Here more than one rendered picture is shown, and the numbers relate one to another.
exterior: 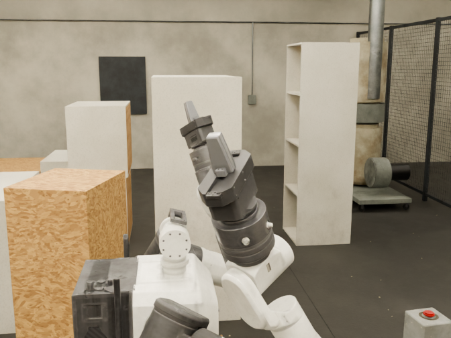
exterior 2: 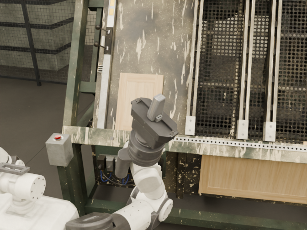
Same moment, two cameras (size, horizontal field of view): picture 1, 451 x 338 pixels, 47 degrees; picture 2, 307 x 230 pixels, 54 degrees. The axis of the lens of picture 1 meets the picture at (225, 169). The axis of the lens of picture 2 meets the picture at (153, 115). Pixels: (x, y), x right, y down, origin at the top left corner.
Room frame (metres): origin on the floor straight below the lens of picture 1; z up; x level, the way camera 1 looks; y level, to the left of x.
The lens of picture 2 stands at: (0.53, 0.53, 1.97)
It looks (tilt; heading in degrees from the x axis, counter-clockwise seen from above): 28 degrees down; 292
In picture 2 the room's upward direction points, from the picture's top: straight up
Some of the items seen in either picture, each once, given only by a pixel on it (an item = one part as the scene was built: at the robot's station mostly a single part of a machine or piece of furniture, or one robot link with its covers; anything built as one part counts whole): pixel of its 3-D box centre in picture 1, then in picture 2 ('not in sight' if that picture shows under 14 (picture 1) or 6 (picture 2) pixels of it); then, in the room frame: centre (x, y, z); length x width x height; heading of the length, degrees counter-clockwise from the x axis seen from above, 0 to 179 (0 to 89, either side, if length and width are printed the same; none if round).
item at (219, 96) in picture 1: (194, 190); not in sight; (3.89, 0.24, 0.88); 0.90 x 0.60 x 1.75; 7
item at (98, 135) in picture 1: (101, 137); not in sight; (5.45, 1.32, 1.08); 0.80 x 0.58 x 0.72; 7
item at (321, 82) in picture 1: (318, 143); not in sight; (5.40, -0.98, 1.03); 0.60 x 0.58 x 2.05; 7
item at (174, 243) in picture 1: (174, 242); (21, 188); (1.08, 0.11, 1.44); 0.10 x 0.07 x 0.09; 8
